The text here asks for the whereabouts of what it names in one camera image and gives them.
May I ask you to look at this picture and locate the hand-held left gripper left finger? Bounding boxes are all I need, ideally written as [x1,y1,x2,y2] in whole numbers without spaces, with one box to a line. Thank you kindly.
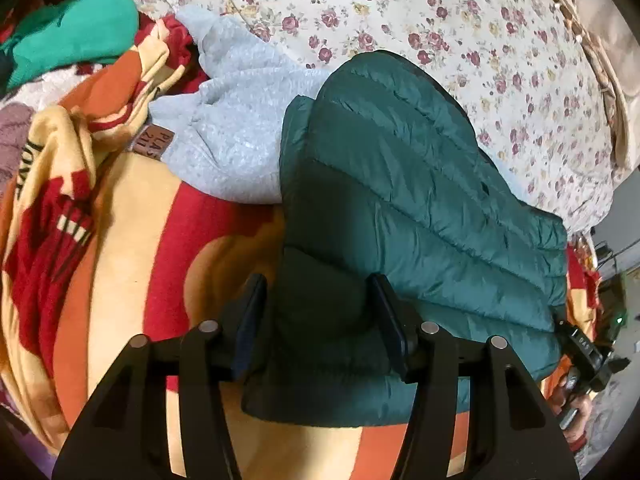
[52,272,268,480]

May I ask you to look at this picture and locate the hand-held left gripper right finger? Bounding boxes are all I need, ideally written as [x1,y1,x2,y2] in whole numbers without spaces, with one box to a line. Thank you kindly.
[367,272,578,480]

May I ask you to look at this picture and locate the green puffer jacket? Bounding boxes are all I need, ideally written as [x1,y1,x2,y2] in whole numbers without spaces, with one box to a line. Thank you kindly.
[241,51,569,428]

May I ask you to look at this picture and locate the person's right hand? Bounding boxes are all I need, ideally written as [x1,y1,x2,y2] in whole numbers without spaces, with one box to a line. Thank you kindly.
[559,375,594,453]

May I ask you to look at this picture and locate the orange yellow printed blanket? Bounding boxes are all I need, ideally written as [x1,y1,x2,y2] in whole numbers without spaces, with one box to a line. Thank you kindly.
[0,12,601,480]

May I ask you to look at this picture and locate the light grey fleece garment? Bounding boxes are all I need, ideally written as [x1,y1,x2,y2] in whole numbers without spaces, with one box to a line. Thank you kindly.
[150,5,331,206]

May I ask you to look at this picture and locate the beige fringed bed cover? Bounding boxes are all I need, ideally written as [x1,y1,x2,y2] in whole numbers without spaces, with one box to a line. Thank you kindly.
[520,0,640,168]

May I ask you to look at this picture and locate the white mauve floral blanket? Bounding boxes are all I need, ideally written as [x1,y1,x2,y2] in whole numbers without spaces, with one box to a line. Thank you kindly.
[0,67,66,181]

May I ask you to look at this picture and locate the floral bed sheet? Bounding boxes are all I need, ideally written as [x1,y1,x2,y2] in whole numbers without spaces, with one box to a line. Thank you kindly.
[135,0,621,233]

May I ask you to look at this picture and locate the bright green cloth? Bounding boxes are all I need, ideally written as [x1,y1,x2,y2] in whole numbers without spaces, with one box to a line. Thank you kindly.
[0,0,140,92]

